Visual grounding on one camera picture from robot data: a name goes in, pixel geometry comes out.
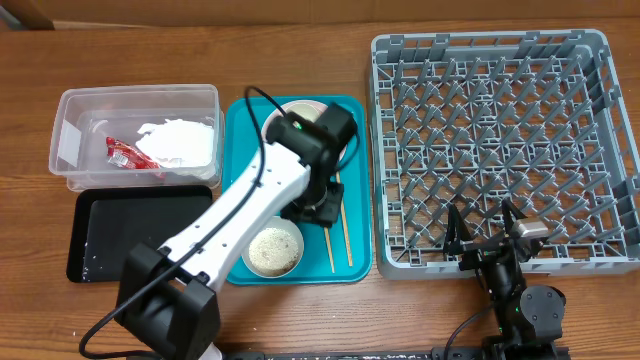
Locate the white napkin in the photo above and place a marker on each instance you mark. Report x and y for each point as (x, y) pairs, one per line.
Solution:
(177, 143)

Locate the pale green cup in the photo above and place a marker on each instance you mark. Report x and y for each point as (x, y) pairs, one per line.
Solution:
(306, 111)

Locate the clear plastic bin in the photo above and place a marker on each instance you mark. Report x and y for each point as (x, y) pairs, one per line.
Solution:
(87, 117)

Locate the grey bowl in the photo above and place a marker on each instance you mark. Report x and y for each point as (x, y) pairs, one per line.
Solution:
(276, 250)

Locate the large pink plate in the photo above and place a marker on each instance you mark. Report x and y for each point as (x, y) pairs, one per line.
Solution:
(296, 148)

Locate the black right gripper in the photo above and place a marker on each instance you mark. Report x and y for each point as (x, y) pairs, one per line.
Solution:
(458, 240)

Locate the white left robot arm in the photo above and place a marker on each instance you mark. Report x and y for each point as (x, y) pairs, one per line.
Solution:
(169, 294)

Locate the teal plastic tray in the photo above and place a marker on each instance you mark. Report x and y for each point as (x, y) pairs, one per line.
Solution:
(314, 268)

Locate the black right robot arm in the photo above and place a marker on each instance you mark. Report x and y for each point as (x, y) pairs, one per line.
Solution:
(529, 318)

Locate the left wooden chopstick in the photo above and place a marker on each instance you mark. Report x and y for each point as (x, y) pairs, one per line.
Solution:
(327, 238)

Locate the wooden chopstick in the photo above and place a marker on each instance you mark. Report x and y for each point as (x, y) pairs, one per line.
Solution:
(345, 226)
(327, 238)

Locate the black tray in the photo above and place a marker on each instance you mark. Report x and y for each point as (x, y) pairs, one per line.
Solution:
(109, 223)

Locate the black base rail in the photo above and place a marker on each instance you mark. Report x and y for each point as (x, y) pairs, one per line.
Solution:
(436, 353)

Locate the grey dishwasher rack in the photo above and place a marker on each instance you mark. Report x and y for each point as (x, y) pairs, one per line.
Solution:
(467, 120)

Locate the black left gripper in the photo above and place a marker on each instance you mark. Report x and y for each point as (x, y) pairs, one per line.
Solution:
(327, 213)

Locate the right wooden chopstick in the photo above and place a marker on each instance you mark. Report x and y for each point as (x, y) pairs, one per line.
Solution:
(345, 226)

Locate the red snack wrapper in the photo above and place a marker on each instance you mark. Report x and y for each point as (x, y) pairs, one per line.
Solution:
(126, 156)

